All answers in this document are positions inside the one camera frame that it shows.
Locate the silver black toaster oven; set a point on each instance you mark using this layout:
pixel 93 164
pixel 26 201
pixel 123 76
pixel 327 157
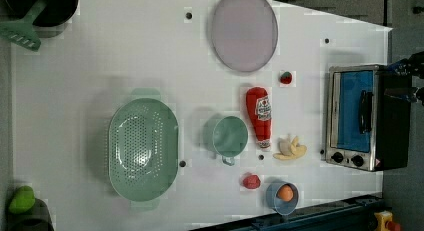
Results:
pixel 366 129

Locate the small plush strawberry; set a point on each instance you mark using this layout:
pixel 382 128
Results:
pixel 286 78

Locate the red plush ketchup bottle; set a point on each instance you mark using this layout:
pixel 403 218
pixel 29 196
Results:
pixel 259 112

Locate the green slotted spatula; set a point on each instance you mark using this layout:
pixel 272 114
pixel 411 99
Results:
pixel 21 31

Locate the orange ball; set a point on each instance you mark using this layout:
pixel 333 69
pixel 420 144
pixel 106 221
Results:
pixel 285 193

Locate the blue cup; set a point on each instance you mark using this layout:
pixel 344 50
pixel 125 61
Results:
pixel 278 205

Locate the peeled plush banana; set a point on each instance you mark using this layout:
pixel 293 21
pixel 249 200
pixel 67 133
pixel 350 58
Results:
pixel 290 149

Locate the green plush pear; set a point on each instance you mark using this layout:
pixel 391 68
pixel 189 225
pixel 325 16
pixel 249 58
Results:
pixel 22 201

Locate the green perforated strainer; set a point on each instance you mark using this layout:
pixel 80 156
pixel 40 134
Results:
pixel 143 138

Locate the large plush strawberry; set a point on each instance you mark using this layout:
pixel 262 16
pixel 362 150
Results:
pixel 251 182

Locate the black pot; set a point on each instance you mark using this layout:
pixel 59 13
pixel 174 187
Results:
pixel 55 13

